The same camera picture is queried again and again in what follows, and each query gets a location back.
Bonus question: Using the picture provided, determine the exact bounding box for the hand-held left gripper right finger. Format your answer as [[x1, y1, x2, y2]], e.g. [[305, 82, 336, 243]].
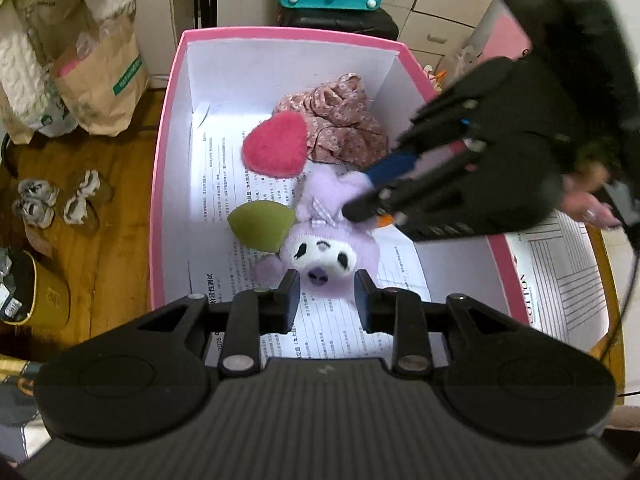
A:
[[353, 269, 516, 378]]

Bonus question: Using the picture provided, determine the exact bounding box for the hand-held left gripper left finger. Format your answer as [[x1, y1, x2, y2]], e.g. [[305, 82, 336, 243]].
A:
[[137, 270, 302, 378]]

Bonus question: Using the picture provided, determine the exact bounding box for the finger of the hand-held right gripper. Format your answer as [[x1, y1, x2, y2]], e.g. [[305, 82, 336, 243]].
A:
[[362, 57, 521, 188], [342, 145, 491, 223]]

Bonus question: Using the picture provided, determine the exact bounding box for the purple plush toy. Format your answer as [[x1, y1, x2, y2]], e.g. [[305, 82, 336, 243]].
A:
[[250, 167, 383, 303]]

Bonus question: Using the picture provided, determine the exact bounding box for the pink floral scrunchie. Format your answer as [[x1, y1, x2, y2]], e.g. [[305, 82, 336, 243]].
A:
[[272, 73, 392, 168]]

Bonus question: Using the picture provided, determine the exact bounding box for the green makeup sponge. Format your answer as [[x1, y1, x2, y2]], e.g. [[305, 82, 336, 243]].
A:
[[227, 200, 297, 253]]

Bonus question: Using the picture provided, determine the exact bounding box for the pink heart plush puff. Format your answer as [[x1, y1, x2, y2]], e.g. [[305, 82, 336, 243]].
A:
[[242, 111, 308, 178]]

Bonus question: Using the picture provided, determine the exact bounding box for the pink cardboard box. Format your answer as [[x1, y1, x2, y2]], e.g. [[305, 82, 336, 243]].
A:
[[149, 27, 533, 331]]

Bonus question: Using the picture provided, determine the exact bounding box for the person's right hand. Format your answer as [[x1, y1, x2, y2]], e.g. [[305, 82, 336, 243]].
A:
[[562, 162, 623, 231]]

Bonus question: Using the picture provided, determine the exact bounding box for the pink tote bag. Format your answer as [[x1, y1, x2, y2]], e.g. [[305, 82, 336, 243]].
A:
[[470, 10, 533, 61]]

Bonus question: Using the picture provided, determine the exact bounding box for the white orange paper bag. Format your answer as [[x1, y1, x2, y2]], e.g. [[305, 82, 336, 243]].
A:
[[420, 42, 473, 92]]

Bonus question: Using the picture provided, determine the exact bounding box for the printed paper sheet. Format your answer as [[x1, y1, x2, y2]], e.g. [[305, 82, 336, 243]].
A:
[[187, 102, 431, 361]]

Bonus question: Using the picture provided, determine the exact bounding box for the black suitcase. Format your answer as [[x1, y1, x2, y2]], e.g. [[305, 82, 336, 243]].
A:
[[274, 7, 400, 41]]

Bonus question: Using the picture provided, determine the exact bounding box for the yellow waste bin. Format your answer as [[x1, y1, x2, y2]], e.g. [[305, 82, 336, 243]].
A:
[[0, 247, 71, 331]]

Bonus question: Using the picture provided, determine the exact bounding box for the beige wooden cabinet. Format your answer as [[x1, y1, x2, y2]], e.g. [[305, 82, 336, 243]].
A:
[[130, 0, 201, 88]]

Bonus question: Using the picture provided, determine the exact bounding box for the brown paper bag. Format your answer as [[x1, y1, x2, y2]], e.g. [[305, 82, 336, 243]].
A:
[[50, 20, 151, 136]]

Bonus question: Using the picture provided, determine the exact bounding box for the patterned bedding cloth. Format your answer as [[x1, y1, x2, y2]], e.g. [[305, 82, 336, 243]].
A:
[[0, 355, 43, 461]]

